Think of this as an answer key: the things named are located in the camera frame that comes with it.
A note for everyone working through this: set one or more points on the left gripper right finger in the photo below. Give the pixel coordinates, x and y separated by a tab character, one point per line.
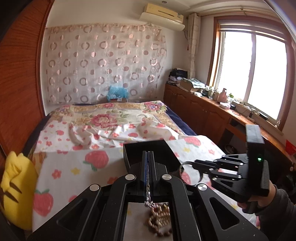
152	174

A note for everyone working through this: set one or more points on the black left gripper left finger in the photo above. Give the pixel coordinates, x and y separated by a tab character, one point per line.
144	172

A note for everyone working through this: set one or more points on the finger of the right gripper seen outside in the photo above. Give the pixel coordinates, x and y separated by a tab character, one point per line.
202	166

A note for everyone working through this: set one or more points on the dark sleeve right forearm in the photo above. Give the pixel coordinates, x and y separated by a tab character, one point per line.
277	220

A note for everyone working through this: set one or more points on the person's right hand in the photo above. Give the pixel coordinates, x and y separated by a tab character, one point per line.
261	201

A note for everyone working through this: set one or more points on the wooden side cabinet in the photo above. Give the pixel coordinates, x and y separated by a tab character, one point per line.
205	117

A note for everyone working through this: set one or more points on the floral quilt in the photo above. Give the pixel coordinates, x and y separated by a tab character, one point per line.
107	116

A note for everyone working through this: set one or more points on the blue plastic bag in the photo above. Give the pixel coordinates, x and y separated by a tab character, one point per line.
117	92

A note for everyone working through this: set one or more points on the pink bottle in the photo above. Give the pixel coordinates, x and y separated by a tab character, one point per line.
222	96

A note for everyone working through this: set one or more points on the white floral strawberry bedsheet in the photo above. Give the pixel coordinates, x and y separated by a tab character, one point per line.
69	157

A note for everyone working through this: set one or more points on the cardboard box on cabinet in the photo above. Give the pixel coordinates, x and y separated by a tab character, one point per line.
192	85

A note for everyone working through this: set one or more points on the pink circle pattern curtain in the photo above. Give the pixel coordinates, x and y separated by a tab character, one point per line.
82	62

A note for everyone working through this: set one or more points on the yellow plush toy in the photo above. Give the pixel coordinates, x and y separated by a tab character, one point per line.
17	190

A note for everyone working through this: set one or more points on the wooden headboard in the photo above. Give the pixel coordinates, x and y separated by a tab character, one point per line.
21	100

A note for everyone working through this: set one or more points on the beige side curtain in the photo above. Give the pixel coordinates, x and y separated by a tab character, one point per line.
194	22

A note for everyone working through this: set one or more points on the white wall air conditioner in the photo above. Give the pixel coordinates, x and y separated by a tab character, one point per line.
163	17

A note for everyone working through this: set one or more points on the window with wooden frame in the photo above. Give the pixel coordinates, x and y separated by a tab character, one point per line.
266	24

